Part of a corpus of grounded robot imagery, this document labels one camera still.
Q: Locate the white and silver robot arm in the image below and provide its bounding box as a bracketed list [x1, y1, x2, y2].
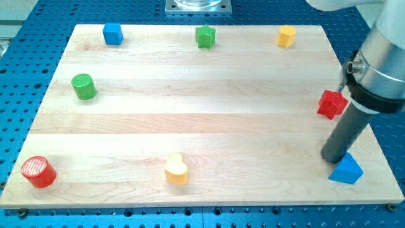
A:
[339, 0, 404, 115]

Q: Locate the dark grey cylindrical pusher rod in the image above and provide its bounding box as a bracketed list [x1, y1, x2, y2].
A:
[321, 102, 378, 163]

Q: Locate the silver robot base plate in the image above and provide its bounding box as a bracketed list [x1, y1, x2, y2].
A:
[165, 0, 232, 14]

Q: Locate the green cylinder block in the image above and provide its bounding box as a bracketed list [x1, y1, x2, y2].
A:
[71, 73, 97, 100]

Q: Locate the light wooden board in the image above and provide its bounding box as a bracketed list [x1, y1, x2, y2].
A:
[1, 25, 404, 208]

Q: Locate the yellow hexagon block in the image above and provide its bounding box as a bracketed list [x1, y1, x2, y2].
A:
[277, 25, 296, 48]

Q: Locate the blue cube block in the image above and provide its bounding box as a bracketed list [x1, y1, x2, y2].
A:
[103, 23, 123, 46]

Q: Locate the blue triangle block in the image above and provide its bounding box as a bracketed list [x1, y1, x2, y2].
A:
[328, 153, 364, 184]

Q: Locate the yellow heart block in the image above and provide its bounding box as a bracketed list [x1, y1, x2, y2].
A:
[165, 153, 189, 185]

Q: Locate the red cylinder block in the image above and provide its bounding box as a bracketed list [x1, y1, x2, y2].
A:
[21, 156, 57, 188]

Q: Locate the red star block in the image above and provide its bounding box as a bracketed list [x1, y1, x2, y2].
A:
[317, 90, 349, 120]

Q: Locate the green star block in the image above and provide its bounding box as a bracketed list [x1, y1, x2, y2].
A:
[196, 25, 216, 49]

